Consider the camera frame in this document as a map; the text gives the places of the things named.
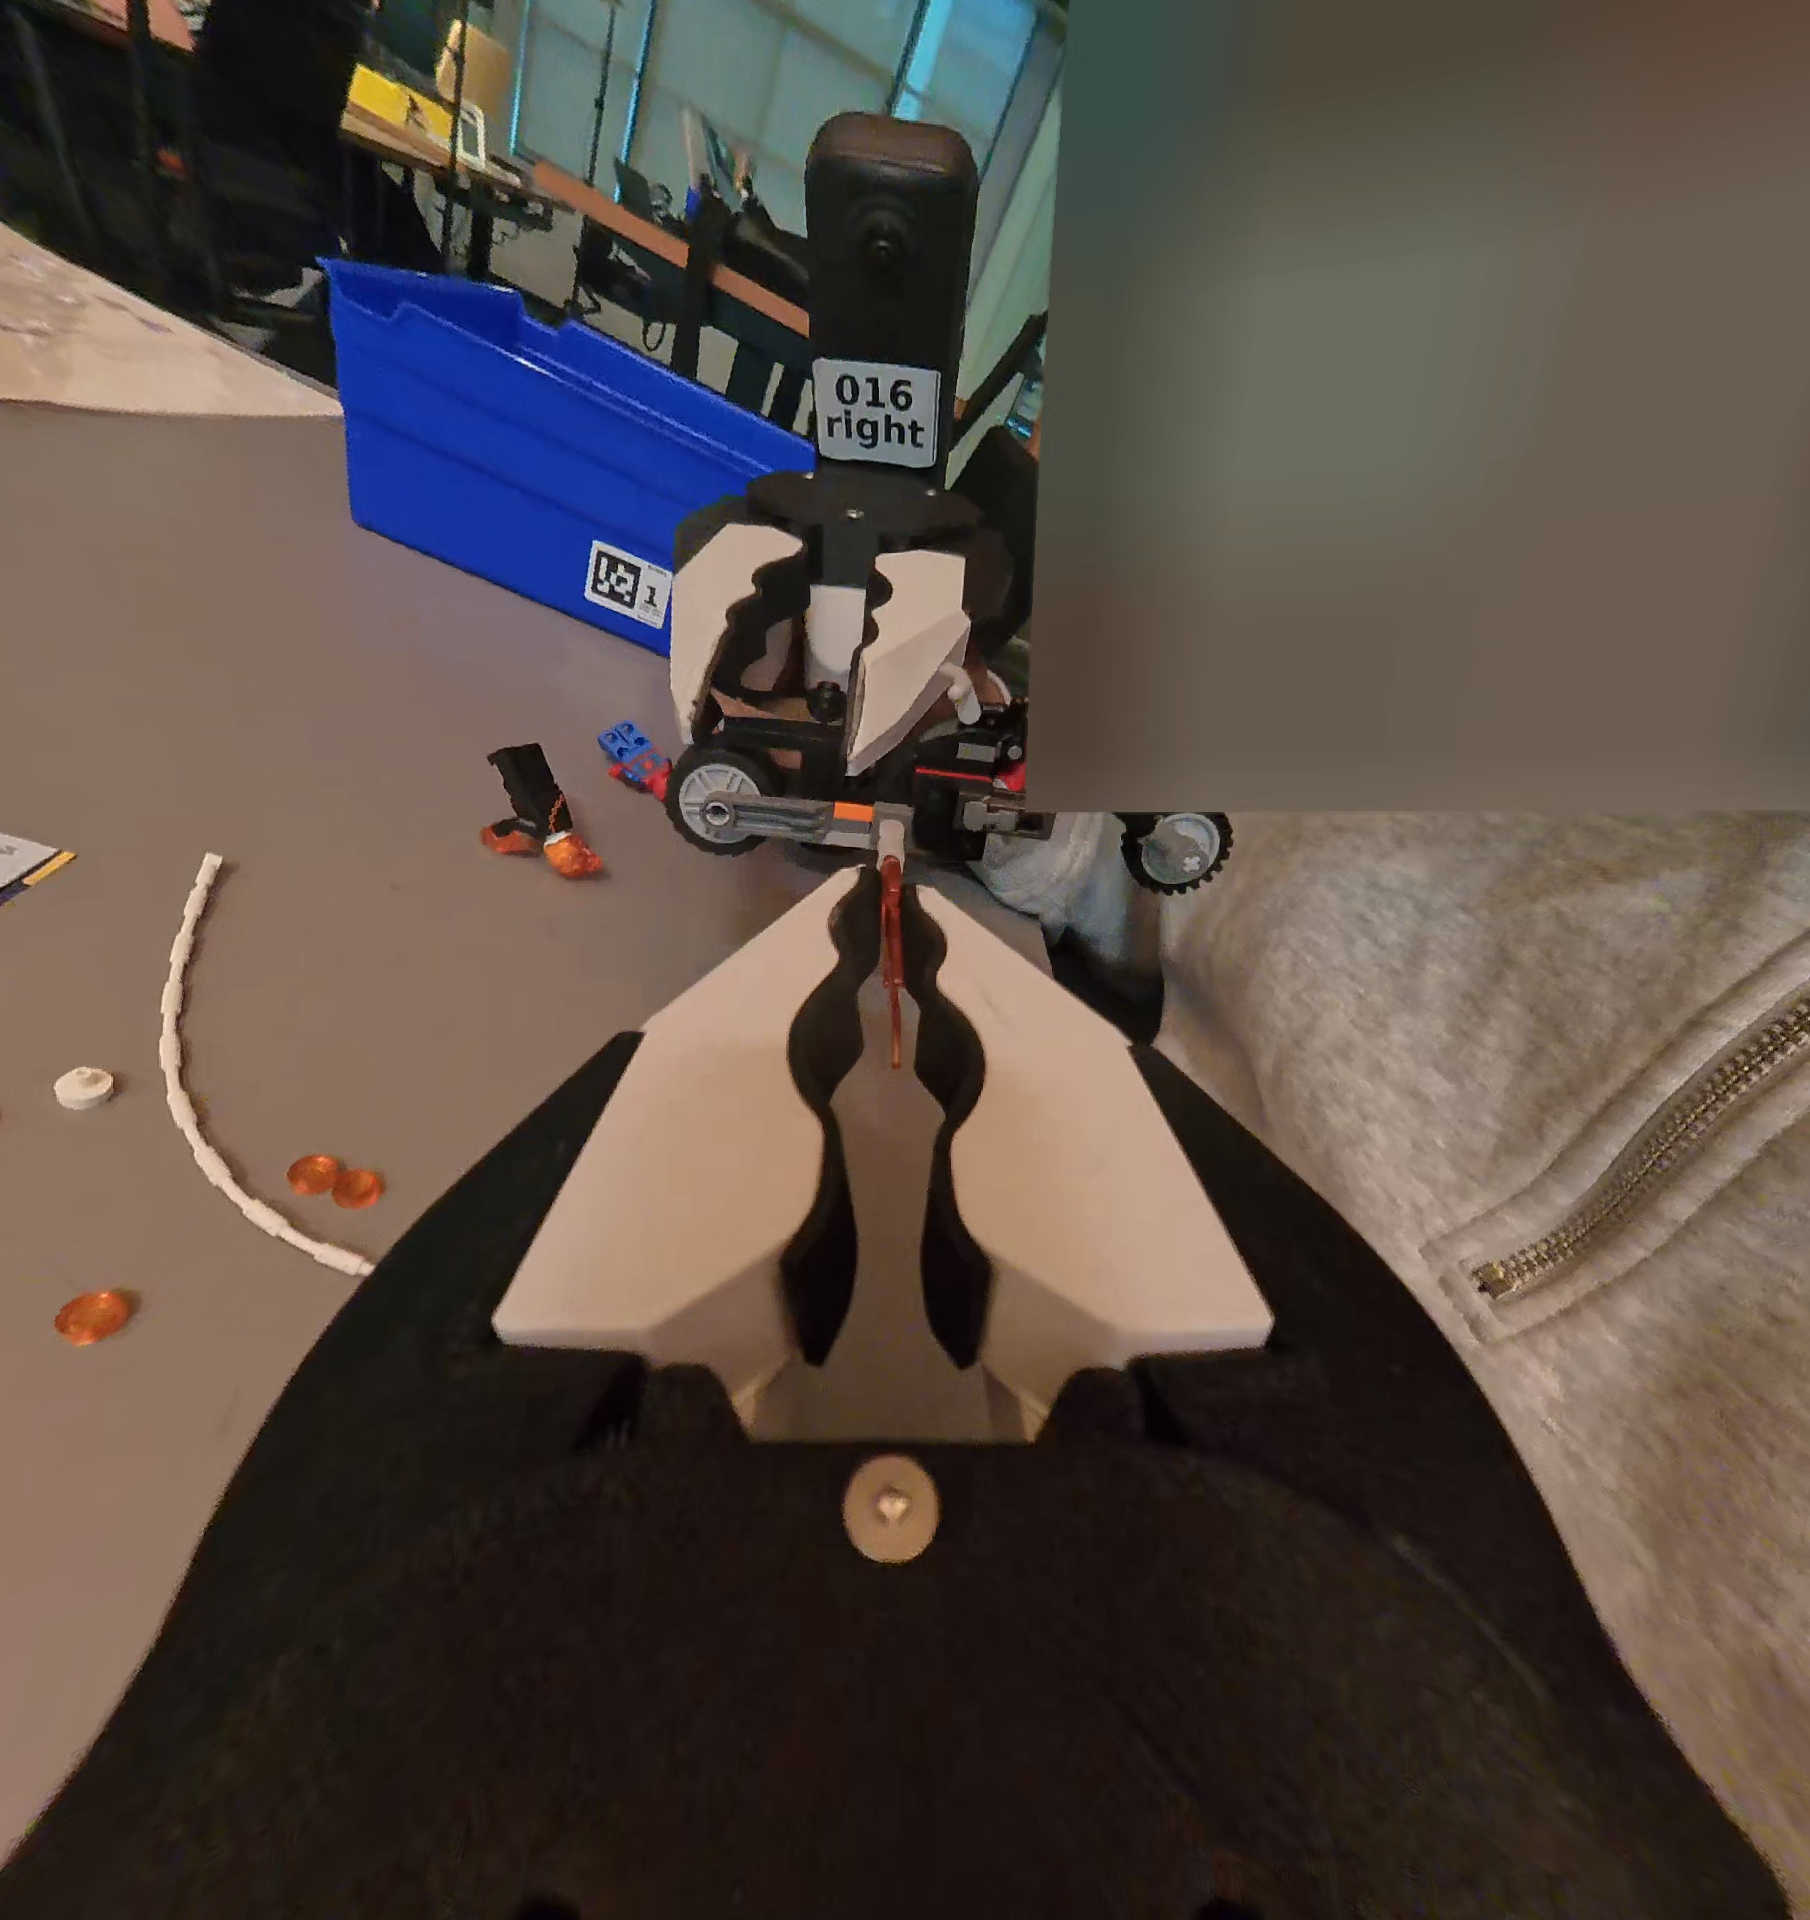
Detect blue plastic bin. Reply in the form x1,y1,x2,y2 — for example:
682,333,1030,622
321,257,825,657

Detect white lego chain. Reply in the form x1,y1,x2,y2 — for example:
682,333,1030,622
158,852,377,1279

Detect transparent orange lego flame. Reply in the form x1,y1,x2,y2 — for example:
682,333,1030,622
879,858,915,1069

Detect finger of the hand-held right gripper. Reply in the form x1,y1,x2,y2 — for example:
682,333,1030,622
842,546,977,782
668,516,810,751

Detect grey zip hoodie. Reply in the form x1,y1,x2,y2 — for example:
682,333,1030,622
1144,809,1810,1920

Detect white printed board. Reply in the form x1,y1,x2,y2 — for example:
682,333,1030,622
0,194,340,420

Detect background wooden table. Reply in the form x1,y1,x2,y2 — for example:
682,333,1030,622
530,155,819,340

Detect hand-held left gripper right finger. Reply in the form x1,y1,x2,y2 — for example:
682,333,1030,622
903,881,1277,1437

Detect black lego motorcycle model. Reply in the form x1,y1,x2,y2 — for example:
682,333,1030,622
664,681,1234,900

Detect black angled panel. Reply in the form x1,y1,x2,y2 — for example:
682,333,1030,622
953,426,1042,661

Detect person's right hand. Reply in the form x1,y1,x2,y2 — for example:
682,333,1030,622
725,630,820,721

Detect black and orange lego assembly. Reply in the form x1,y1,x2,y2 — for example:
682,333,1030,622
481,742,609,881

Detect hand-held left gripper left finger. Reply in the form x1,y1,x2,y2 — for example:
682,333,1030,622
493,866,869,1437

